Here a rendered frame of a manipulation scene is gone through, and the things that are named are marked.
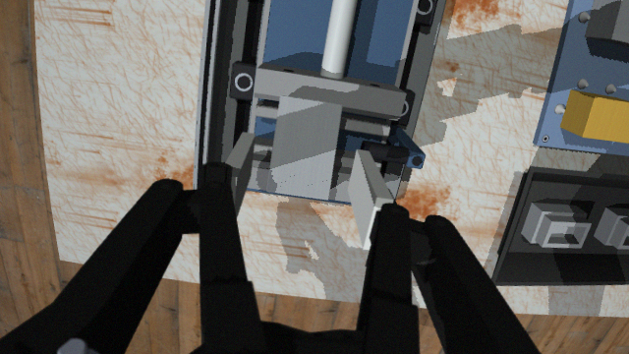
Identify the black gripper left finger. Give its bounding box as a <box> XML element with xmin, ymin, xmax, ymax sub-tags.
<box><xmin>0</xmin><ymin>132</ymin><xmax>269</xmax><ymax>354</ymax></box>

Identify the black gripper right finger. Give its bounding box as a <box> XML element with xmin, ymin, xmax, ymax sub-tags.
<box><xmin>348</xmin><ymin>149</ymin><xmax>542</xmax><ymax>354</ymax></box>

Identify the grey rectangular block with pocket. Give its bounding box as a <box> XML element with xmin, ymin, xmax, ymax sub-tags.
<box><xmin>594</xmin><ymin>207</ymin><xmax>629</xmax><ymax>250</ymax></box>
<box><xmin>521</xmin><ymin>203</ymin><xmax>592</xmax><ymax>248</ymax></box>

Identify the grey metal block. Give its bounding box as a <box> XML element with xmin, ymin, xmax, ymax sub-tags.
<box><xmin>266</xmin><ymin>95</ymin><xmax>342</xmax><ymax>200</ymax></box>
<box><xmin>585</xmin><ymin>0</ymin><xmax>629</xmax><ymax>47</ymax></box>

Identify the brass-coloured rectangular block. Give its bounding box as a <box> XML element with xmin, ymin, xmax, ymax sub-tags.
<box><xmin>560</xmin><ymin>89</ymin><xmax>629</xmax><ymax>144</ymax></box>

